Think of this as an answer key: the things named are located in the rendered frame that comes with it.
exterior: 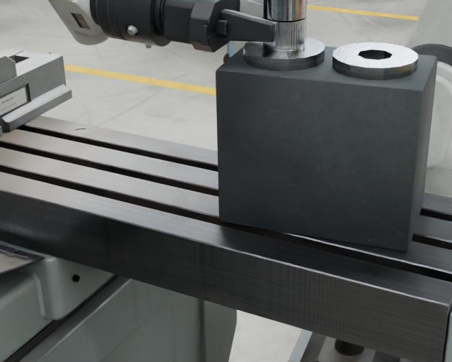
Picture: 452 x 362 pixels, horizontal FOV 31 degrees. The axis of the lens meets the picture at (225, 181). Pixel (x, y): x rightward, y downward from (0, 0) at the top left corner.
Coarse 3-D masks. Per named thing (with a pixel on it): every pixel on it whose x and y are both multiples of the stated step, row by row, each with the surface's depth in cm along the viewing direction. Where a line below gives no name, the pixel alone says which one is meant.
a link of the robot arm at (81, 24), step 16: (48, 0) 93; (64, 0) 91; (80, 0) 91; (96, 0) 91; (112, 0) 89; (64, 16) 95; (80, 16) 94; (96, 16) 92; (112, 16) 90; (80, 32) 97; (96, 32) 96; (112, 32) 92
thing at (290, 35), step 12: (264, 12) 86; (276, 12) 84; (288, 12) 84; (300, 12) 85; (276, 24) 85; (288, 24) 85; (300, 24) 85; (276, 36) 86; (288, 36) 85; (300, 36) 86; (264, 48) 87; (276, 48) 86; (288, 48) 86; (300, 48) 87
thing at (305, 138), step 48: (336, 48) 92; (384, 48) 87; (240, 96) 86; (288, 96) 84; (336, 96) 82; (384, 96) 80; (432, 96) 88; (240, 144) 89; (288, 144) 86; (336, 144) 84; (384, 144) 83; (240, 192) 91; (288, 192) 89; (336, 192) 87; (384, 192) 85; (336, 240) 90; (384, 240) 87
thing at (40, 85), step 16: (16, 64) 127; (32, 64) 127; (48, 64) 128; (16, 80) 122; (32, 80) 125; (48, 80) 129; (64, 80) 132; (0, 96) 119; (16, 96) 122; (32, 96) 126; (48, 96) 129; (64, 96) 131; (0, 112) 120; (16, 112) 122; (32, 112) 124; (0, 128) 118; (16, 128) 121
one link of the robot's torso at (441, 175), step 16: (448, 80) 111; (448, 96) 111; (448, 112) 112; (432, 128) 114; (448, 128) 113; (432, 144) 115; (448, 144) 115; (432, 160) 116; (448, 160) 116; (432, 176) 119; (448, 176) 118; (432, 192) 122; (448, 192) 121
